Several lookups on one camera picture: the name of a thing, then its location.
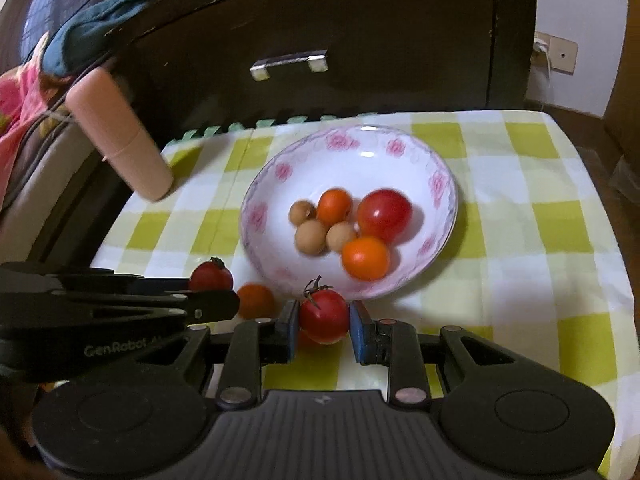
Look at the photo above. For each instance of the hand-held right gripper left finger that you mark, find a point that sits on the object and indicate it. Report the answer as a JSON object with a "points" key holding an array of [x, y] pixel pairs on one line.
{"points": [[292, 327]]}

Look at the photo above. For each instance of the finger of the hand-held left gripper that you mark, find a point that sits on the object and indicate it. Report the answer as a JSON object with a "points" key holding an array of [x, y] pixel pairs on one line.
{"points": [[100, 285], [210, 305]]}

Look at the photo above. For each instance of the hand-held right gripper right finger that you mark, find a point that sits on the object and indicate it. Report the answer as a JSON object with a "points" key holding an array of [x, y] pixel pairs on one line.
{"points": [[356, 332]]}

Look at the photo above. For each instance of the small red cherry tomato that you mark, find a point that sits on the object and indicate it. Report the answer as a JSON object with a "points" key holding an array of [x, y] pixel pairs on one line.
{"points": [[210, 276]]}

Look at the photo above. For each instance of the red tomato with stem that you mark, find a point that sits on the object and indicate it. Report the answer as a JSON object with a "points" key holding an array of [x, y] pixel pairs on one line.
{"points": [[325, 317]]}

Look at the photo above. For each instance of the small mandarin orange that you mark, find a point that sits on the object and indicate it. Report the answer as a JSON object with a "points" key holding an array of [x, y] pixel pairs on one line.
{"points": [[366, 258], [335, 206]]}

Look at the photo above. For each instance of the white floral-rimmed plate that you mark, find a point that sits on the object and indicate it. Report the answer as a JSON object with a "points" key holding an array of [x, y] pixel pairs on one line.
{"points": [[272, 255]]}

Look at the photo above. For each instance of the brown longan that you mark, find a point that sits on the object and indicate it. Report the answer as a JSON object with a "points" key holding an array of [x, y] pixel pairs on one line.
{"points": [[302, 212], [341, 237], [311, 237]]}

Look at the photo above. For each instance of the large red tomato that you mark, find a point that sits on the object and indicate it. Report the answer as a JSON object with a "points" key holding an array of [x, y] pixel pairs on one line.
{"points": [[384, 215]]}

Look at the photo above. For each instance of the small orange-red cherry tomato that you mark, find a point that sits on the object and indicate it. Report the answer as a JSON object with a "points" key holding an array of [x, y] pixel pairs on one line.
{"points": [[256, 301]]}

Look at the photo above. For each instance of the green foam puzzle mat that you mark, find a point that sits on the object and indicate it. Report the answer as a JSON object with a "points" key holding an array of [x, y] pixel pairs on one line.
{"points": [[192, 135]]}

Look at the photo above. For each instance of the pink floral cloth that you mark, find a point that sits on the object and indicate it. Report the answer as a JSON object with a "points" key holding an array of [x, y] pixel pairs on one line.
{"points": [[20, 105]]}

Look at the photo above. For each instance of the green white checkered tablecloth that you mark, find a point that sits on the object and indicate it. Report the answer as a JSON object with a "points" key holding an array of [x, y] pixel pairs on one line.
{"points": [[525, 185]]}

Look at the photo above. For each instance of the blue cloth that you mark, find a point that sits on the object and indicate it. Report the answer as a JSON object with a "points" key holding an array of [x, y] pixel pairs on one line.
{"points": [[90, 30]]}

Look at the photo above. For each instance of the dark wooden cabinet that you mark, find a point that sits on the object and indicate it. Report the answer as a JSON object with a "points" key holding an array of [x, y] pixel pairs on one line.
{"points": [[375, 20]]}

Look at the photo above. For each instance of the cardboard box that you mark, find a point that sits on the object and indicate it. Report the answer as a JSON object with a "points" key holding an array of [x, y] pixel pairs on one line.
{"points": [[625, 95]]}

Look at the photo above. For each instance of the wall socket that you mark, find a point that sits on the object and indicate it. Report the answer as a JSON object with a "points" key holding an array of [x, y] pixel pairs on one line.
{"points": [[560, 54]]}

